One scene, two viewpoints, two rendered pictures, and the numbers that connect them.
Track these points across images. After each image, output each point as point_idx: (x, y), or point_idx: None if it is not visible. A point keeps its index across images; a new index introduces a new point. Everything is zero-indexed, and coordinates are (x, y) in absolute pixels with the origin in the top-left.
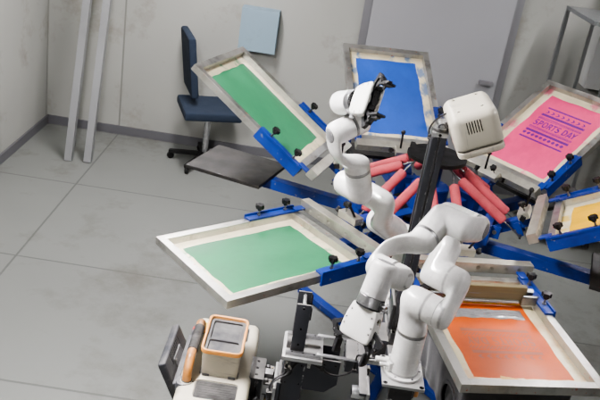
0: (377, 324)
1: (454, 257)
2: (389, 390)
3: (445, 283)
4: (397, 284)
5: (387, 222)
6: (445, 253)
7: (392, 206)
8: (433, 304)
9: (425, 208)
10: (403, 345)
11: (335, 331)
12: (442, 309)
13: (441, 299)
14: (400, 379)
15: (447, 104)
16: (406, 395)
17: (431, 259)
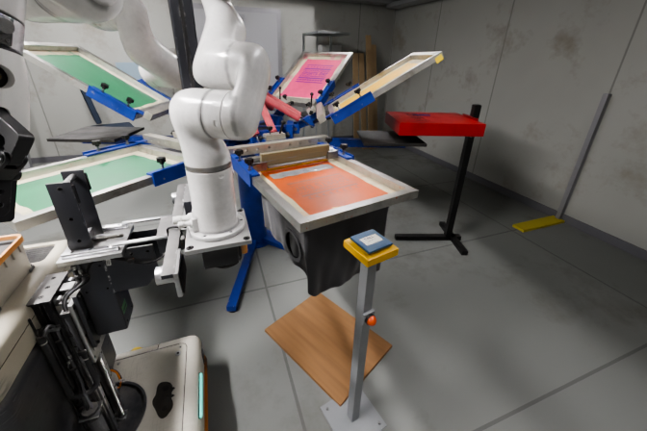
0: (4, 88)
1: (238, 35)
2: (203, 257)
3: (229, 63)
4: None
5: (143, 38)
6: (219, 26)
7: (138, 7)
8: (218, 97)
9: None
10: (198, 186)
11: None
12: (233, 99)
13: (230, 90)
14: (213, 236)
15: None
16: (230, 256)
17: (201, 41)
